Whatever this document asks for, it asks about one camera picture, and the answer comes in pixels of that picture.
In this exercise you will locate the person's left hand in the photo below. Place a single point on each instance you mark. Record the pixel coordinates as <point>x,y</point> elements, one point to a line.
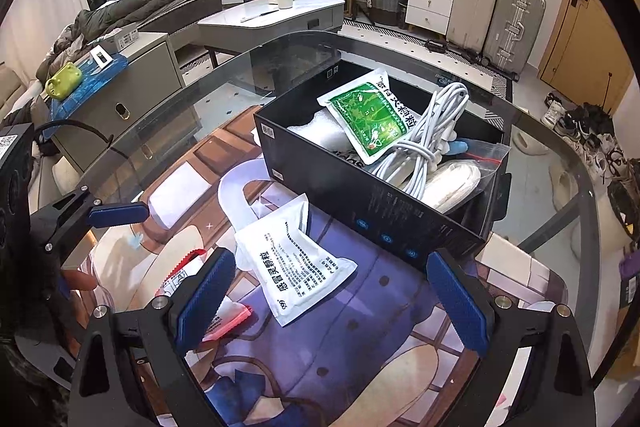
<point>80,281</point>

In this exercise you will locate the printed table mat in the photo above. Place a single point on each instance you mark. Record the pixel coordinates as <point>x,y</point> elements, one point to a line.
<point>375,332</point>

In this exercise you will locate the white switch plate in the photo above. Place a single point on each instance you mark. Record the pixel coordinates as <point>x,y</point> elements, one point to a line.
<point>100,57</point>

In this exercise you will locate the small white box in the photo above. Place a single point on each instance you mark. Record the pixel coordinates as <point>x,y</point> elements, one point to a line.
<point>120,41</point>

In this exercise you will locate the dark green duvet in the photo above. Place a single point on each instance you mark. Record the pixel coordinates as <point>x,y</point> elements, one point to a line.
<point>140,7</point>

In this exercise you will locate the black cardboard box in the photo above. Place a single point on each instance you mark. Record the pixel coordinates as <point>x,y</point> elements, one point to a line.
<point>350,192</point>

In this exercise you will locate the beige sofa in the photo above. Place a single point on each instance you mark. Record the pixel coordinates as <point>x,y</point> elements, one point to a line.
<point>60,177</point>

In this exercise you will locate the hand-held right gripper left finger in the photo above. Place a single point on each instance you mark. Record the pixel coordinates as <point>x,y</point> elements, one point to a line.
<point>205,302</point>

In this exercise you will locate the blue plastic bag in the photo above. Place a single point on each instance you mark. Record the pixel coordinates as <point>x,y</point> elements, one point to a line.
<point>95,89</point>

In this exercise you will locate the beige trash bin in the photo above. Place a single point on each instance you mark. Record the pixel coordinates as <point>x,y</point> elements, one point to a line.
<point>600,232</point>

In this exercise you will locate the silver suitcase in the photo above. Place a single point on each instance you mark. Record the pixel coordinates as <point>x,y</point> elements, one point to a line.
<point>515,27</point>

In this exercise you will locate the tan wooden door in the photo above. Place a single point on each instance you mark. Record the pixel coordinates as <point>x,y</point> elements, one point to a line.
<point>585,47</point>

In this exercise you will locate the clear red-edged packet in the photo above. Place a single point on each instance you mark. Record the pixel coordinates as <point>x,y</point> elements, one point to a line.
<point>225,319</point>

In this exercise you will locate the bagged white face mask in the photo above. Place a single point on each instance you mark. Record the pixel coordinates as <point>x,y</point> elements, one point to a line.
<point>450,187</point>

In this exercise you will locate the beige suitcase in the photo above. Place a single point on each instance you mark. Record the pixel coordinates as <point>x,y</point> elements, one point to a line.
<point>472,7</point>

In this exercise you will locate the pile of sneakers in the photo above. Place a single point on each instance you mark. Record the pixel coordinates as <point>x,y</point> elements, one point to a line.
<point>585,132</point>

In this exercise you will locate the bag of white shoelaces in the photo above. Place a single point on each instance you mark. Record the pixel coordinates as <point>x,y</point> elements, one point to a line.
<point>320,134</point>

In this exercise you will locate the white curtain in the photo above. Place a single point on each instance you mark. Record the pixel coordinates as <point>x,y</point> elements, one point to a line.
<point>55,7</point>

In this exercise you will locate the green medicine sachet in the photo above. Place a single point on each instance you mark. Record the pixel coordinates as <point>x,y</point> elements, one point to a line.
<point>370,112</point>

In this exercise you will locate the white coffee table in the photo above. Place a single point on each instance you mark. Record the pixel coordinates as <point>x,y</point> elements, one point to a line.
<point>280,19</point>

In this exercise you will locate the bed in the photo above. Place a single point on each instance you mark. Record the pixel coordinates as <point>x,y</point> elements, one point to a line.
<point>200,2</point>

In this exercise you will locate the black white patterned rug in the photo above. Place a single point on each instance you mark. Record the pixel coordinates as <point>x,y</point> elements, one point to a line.
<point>400,49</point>

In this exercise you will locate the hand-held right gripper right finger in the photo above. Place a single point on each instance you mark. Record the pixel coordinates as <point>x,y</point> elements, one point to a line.
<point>457,302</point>

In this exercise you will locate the person's left forearm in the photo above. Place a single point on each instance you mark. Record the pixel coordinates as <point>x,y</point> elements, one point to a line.
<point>25,392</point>

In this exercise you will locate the white medicine sachet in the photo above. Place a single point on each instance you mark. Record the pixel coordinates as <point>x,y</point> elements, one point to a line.
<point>295,267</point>

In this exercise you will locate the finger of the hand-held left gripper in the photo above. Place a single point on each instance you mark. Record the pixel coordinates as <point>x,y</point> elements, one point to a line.
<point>120,214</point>

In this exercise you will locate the beige slipper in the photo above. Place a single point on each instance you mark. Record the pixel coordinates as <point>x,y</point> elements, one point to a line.
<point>531,143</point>
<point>567,189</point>

